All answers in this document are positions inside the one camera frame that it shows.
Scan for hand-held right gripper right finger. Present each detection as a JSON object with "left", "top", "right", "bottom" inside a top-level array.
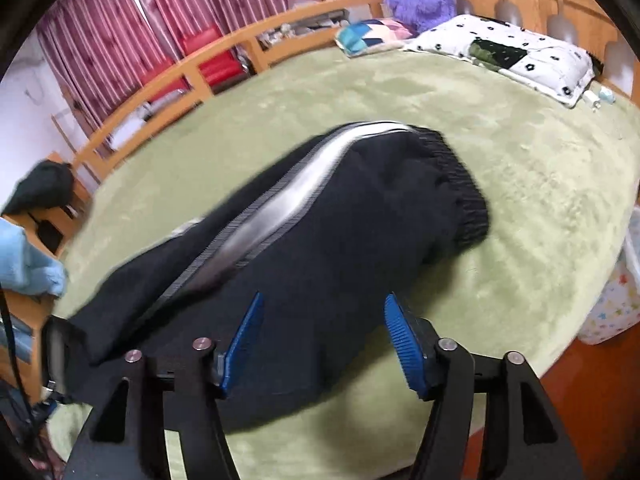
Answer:
[{"left": 383, "top": 292, "right": 586, "bottom": 480}]

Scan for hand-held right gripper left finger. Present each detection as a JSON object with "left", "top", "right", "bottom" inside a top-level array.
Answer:
[{"left": 62, "top": 291, "right": 265, "bottom": 480}]

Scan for black pants with white stripe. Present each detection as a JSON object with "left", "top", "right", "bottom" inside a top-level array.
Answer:
[{"left": 62, "top": 120, "right": 491, "bottom": 433}]

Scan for wooden chair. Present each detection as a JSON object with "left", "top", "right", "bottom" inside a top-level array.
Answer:
[{"left": 0, "top": 152, "right": 93, "bottom": 406}]

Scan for light blue towel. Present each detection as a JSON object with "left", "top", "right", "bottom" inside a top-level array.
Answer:
[{"left": 0, "top": 220, "right": 68, "bottom": 298}]

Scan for black cloth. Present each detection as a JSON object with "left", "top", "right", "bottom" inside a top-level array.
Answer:
[{"left": 2, "top": 160, "right": 76, "bottom": 216}]

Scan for green fleece blanket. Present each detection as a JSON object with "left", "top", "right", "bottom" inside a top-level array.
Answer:
[{"left": 47, "top": 45, "right": 640, "bottom": 480}]

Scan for white star-print bag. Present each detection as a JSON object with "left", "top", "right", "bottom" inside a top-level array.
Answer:
[{"left": 577, "top": 255, "right": 640, "bottom": 346}]

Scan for thin wooden rack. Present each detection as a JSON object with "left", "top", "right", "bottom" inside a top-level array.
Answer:
[{"left": 50, "top": 107, "right": 116, "bottom": 161}]

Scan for white bundle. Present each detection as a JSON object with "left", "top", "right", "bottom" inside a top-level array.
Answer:
[{"left": 107, "top": 100, "right": 201, "bottom": 151}]

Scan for red chair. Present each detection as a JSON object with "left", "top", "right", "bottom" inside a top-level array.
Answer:
[{"left": 140, "top": 25, "right": 241, "bottom": 96}]

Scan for colourful patchwork pillow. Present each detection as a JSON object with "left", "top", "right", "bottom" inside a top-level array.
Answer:
[{"left": 335, "top": 17, "right": 416, "bottom": 57}]

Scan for white flower-print pillow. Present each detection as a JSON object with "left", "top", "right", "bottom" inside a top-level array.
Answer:
[{"left": 402, "top": 14, "right": 597, "bottom": 108}]

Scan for red striped curtain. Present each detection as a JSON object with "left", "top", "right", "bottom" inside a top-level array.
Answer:
[{"left": 35, "top": 0, "right": 301, "bottom": 131}]

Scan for purple plush toy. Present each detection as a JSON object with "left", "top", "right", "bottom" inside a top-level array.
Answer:
[{"left": 387, "top": 0, "right": 458, "bottom": 36}]

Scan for black cable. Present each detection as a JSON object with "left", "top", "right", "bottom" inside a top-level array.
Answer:
[{"left": 0, "top": 290, "right": 41, "bottom": 461}]

